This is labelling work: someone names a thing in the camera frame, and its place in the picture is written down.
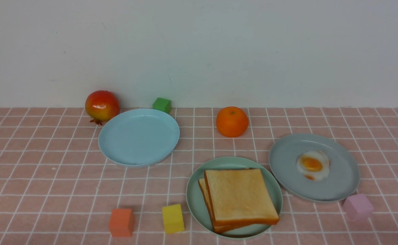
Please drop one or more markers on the toast slice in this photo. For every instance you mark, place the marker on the toast slice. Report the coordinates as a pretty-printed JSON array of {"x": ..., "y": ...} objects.
[
  {"x": 215, "y": 228},
  {"x": 240, "y": 196}
]

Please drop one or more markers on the pink foam cube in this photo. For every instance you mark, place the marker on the pink foam cube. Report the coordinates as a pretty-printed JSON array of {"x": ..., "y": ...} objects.
[{"x": 358, "y": 207}]

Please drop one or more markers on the orange foam cube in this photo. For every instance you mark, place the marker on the orange foam cube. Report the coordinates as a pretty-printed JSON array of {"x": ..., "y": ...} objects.
[{"x": 122, "y": 222}]

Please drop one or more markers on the red pomegranate fruit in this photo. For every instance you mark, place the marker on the red pomegranate fruit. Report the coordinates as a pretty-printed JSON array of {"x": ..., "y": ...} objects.
[{"x": 102, "y": 106}]

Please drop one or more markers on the green foam cube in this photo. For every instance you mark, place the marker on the green foam cube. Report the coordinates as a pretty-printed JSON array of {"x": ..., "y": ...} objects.
[{"x": 162, "y": 104}]

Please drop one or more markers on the grey plate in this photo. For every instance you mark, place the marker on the grey plate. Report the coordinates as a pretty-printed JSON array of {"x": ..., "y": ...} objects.
[{"x": 342, "y": 181}]

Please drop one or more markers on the light blue plate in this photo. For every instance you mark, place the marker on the light blue plate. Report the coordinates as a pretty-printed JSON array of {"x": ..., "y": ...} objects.
[{"x": 139, "y": 138}]

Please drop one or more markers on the yellow foam cube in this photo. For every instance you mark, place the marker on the yellow foam cube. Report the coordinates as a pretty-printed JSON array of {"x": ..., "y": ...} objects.
[{"x": 172, "y": 217}]

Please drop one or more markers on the orange mandarin fruit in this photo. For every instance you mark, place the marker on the orange mandarin fruit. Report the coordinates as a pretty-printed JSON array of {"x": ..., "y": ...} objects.
[{"x": 232, "y": 122}]

